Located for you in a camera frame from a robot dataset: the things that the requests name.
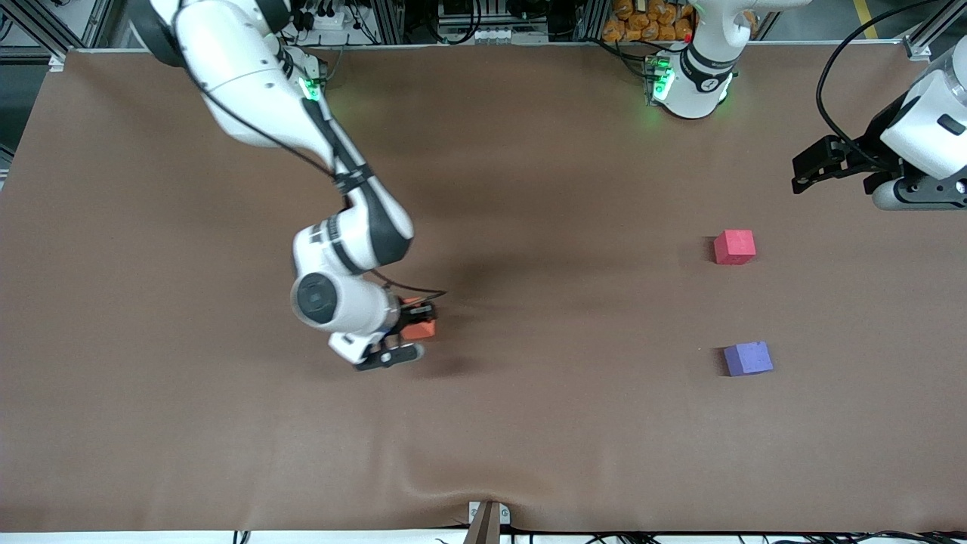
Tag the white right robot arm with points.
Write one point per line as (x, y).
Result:
(242, 83)

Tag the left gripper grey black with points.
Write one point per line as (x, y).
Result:
(861, 160)

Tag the white power strip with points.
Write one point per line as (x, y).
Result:
(332, 21)

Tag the grey metal clamp bracket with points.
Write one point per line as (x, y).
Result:
(487, 517)

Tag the brown table cover sheet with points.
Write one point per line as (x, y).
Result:
(529, 438)

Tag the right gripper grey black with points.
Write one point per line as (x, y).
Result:
(409, 310)

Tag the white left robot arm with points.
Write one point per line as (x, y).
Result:
(691, 83)

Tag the purple foam block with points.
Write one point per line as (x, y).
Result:
(748, 359)

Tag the pile of orange objects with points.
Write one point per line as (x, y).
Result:
(642, 23)

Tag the white terminal strip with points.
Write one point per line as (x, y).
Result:
(498, 34)

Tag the red foam block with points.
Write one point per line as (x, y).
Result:
(734, 247)

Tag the aluminium frame upright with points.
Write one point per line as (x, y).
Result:
(391, 21)
(594, 19)

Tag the aluminium frame profile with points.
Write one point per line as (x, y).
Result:
(925, 45)
(45, 30)

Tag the orange foam block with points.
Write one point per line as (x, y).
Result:
(419, 330)

